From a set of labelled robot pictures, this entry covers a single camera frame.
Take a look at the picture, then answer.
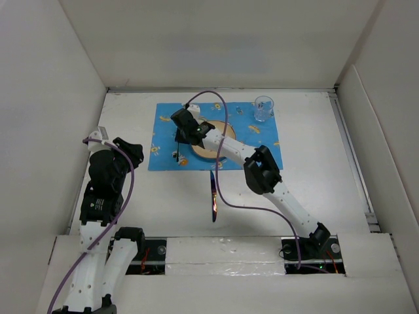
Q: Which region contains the round bird-painted plate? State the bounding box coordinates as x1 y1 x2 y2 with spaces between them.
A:
192 120 236 160

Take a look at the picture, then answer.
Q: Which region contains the blue space-print cloth placemat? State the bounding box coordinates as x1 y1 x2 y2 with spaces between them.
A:
148 102 283 171

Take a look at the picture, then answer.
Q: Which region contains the iridescent table knife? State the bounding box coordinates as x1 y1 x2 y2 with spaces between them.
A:
209 171 217 223

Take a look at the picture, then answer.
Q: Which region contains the clear plastic cup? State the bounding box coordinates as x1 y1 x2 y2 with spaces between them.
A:
254 96 274 122

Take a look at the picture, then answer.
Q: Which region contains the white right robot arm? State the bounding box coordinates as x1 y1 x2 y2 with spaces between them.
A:
171 109 331 258

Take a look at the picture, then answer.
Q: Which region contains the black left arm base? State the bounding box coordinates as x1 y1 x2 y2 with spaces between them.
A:
126 238 167 275

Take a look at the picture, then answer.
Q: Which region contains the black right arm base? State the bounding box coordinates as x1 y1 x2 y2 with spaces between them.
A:
278 235 346 275

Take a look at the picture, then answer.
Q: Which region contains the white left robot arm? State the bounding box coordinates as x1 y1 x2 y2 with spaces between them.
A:
47 137 146 313

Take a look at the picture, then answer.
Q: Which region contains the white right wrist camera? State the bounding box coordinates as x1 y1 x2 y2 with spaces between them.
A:
185 104 200 120

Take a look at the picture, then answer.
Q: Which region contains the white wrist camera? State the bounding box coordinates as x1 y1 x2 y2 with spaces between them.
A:
86 126 110 154
185 104 200 120

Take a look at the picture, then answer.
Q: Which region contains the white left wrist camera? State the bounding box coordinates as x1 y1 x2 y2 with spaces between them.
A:
86 126 110 154

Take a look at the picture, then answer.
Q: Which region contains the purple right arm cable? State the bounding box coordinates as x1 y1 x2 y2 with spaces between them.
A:
183 90 328 271

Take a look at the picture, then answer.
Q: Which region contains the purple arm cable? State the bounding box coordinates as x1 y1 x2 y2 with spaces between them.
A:
47 139 136 314
183 90 328 271

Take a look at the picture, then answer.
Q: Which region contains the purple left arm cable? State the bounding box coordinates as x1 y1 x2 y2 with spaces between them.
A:
47 139 136 314

